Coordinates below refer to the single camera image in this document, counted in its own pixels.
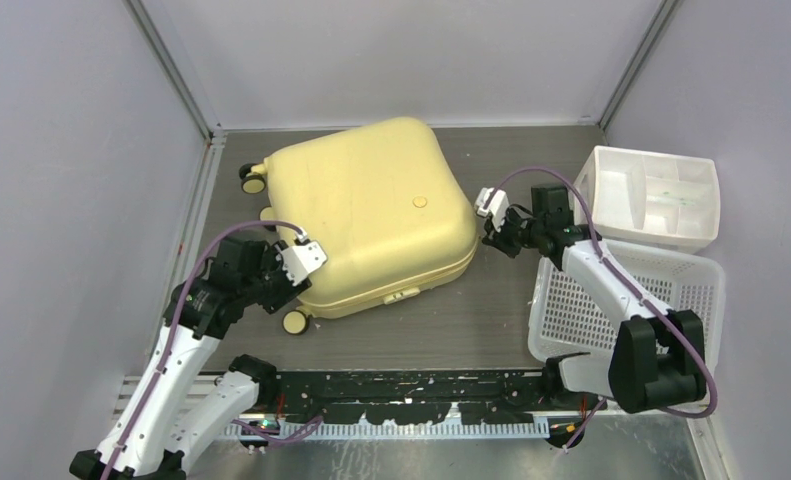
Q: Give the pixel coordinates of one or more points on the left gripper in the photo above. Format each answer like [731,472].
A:
[286,289]

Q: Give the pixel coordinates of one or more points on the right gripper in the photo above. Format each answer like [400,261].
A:
[500,237]

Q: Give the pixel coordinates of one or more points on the yellow hard-shell suitcase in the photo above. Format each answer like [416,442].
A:
[385,206]

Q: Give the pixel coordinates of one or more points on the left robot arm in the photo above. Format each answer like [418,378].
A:
[152,439]

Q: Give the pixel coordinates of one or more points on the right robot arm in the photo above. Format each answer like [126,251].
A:
[658,357]

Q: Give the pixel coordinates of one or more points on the white perforated plastic basket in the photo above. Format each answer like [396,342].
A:
[563,319]

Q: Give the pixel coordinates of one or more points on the white divided organizer tray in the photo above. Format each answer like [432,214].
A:
[662,200]

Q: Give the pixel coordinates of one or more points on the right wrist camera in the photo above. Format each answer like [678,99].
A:
[491,205]

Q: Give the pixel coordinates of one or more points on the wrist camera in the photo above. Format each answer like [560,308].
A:
[301,258]
[491,205]

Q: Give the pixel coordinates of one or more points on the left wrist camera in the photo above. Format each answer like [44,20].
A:
[301,258]

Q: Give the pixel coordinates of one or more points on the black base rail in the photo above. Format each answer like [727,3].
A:
[413,397]

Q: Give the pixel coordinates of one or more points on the slotted metal cable duct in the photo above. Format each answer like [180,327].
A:
[450,428]

